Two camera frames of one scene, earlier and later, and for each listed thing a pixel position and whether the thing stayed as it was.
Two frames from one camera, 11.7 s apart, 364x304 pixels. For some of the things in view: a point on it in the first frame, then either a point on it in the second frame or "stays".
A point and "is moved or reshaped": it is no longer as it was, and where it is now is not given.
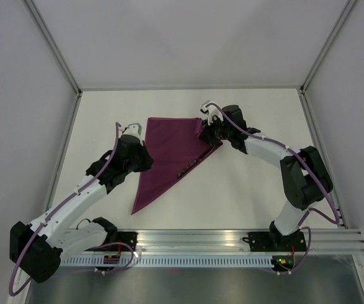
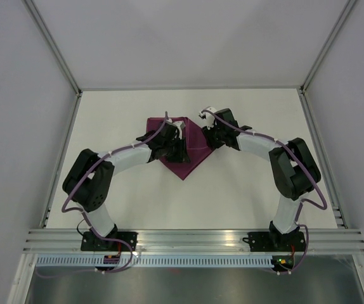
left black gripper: [148, 161] -> [182, 156]
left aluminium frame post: [54, 47] stays
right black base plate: [269, 241] stays
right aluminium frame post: [342, 20] stays
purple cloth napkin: [174, 144] is moved or reshaped
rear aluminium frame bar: [191, 88] stays
